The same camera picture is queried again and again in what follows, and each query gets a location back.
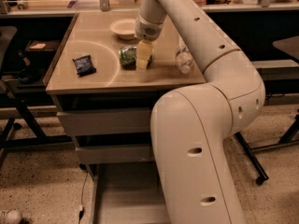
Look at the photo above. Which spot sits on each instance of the clear plastic water bottle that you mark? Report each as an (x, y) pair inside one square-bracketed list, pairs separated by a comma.
[(183, 59)]

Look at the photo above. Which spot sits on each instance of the middle grey drawer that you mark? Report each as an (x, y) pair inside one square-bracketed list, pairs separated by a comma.
[(115, 154)]

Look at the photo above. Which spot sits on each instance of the white ball on floor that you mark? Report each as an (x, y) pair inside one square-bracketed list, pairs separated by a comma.
[(10, 217)]

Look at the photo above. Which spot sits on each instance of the grey drawer cabinet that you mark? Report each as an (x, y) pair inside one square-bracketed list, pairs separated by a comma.
[(112, 86)]

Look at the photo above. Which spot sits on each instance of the top grey drawer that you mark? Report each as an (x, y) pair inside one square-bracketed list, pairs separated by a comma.
[(105, 121)]

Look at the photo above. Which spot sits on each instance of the open bottom grey drawer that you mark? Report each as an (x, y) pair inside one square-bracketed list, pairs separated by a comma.
[(128, 193)]

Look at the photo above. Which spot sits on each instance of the white paper bowl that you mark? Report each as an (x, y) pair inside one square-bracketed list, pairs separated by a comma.
[(123, 29)]

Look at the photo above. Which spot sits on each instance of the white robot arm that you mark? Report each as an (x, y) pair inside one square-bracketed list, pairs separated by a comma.
[(188, 125)]

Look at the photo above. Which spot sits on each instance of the dark blue snack packet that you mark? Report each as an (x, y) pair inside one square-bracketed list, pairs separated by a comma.
[(84, 66)]

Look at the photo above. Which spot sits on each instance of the black wheeled stand leg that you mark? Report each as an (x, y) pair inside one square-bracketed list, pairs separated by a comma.
[(289, 138)]

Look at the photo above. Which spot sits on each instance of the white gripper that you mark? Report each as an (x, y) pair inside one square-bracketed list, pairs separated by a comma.
[(147, 30)]

